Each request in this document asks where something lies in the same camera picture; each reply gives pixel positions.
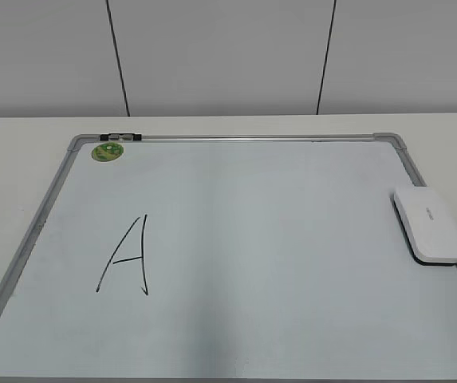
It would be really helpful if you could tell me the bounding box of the white rectangular board eraser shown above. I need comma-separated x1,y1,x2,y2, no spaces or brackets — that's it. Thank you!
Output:
392,186,457,265

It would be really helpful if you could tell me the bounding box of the round green magnet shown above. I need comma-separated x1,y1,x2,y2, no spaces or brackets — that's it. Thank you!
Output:
91,142,124,163

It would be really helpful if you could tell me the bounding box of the black silver hanger clip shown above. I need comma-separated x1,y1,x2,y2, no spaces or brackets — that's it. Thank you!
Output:
99,133,142,141

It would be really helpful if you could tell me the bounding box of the white board with grey frame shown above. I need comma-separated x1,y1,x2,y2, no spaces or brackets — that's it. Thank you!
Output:
0,133,457,381

